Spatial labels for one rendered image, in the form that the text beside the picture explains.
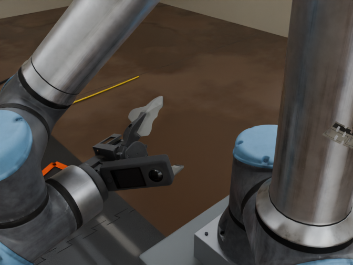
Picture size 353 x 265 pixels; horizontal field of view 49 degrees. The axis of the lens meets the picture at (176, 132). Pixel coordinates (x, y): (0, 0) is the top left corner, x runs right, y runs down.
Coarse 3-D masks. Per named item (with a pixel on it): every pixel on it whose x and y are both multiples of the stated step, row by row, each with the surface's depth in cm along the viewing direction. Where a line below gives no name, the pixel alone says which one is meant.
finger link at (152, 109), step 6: (162, 96) 71; (150, 102) 69; (156, 102) 69; (162, 102) 70; (138, 108) 71; (144, 108) 68; (150, 108) 68; (156, 108) 69; (132, 114) 71; (138, 114) 70; (150, 114) 68; (156, 114) 69; (132, 120) 70; (144, 120) 67; (150, 120) 68; (144, 126) 67; (150, 126) 68; (138, 132) 66; (144, 132) 67
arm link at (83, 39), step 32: (96, 0) 48; (128, 0) 48; (160, 0) 51; (64, 32) 50; (96, 32) 50; (128, 32) 52; (32, 64) 53; (64, 64) 52; (96, 64) 53; (0, 96) 56; (32, 96) 54; (64, 96) 55
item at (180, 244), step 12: (216, 204) 107; (228, 204) 107; (204, 216) 103; (216, 216) 103; (180, 228) 100; (192, 228) 99; (168, 240) 96; (180, 240) 96; (192, 240) 96; (144, 252) 93; (156, 252) 93; (168, 252) 93; (180, 252) 93; (192, 252) 93; (144, 264) 91; (156, 264) 90; (168, 264) 90; (180, 264) 90; (192, 264) 90
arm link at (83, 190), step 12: (72, 168) 60; (60, 180) 57; (72, 180) 58; (84, 180) 58; (72, 192) 57; (84, 192) 57; (96, 192) 59; (84, 204) 57; (96, 204) 59; (84, 216) 58
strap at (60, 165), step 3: (51, 162) 264; (57, 162) 264; (48, 165) 261; (51, 165) 261; (54, 165) 261; (57, 165) 261; (60, 165) 261; (63, 165) 261; (45, 168) 258; (48, 168) 258; (51, 168) 258; (60, 168) 258; (63, 168) 258; (42, 171) 255; (45, 171) 255; (48, 171) 256; (45, 174) 253
